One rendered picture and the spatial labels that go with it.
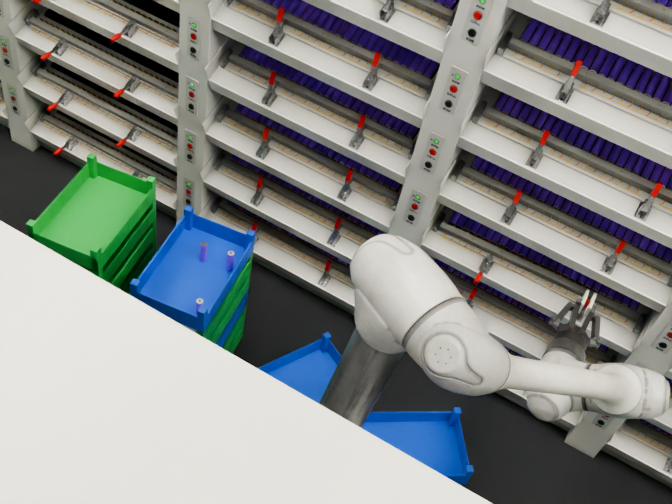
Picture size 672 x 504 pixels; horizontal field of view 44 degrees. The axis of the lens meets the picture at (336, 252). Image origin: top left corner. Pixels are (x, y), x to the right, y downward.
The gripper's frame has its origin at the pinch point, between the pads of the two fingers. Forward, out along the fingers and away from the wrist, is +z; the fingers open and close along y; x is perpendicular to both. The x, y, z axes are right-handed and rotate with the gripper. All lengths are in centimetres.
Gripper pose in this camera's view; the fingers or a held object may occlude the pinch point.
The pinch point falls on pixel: (586, 303)
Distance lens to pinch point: 217.7
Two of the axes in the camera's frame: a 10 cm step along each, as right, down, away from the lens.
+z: 4.5, -5.1, 7.4
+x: 2.3, -7.3, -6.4
